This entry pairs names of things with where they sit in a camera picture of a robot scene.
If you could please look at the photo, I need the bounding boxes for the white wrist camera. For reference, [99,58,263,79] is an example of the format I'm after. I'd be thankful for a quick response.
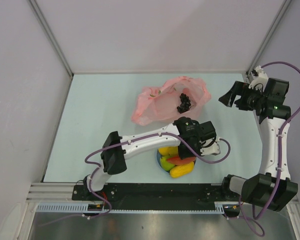
[248,65,269,92]
[200,142,221,156]

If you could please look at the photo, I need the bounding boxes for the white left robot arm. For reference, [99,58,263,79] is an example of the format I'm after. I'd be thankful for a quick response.
[83,116,221,200]

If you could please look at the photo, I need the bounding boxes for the green fake pear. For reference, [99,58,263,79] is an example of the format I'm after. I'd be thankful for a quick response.
[160,156,176,172]

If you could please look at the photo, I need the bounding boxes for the yellow fake mango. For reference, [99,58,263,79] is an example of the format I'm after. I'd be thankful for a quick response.
[168,146,179,156]

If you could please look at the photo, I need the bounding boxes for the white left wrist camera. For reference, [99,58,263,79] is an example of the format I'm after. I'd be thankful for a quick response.
[200,142,221,156]

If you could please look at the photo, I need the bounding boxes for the pink plastic bag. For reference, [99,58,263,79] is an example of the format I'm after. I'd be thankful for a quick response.
[131,76,212,126]

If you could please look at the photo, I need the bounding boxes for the fake watermelon slice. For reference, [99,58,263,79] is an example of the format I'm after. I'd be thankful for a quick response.
[166,156,196,166]

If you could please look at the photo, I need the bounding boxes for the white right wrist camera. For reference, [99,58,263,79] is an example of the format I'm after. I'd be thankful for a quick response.
[248,65,269,92]

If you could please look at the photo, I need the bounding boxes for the yellow fake pear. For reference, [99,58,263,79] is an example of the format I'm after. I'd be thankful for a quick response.
[158,147,170,156]

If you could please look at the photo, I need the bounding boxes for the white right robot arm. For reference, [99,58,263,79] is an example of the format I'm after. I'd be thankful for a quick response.
[218,78,298,212]

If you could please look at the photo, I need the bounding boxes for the black fake grapes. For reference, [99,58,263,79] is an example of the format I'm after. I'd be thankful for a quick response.
[176,93,192,114]

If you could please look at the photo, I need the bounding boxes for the white slotted cable duct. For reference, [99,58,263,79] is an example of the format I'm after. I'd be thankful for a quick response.
[36,202,104,214]

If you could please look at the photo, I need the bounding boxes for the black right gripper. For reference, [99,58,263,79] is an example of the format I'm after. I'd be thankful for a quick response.
[219,80,267,111]

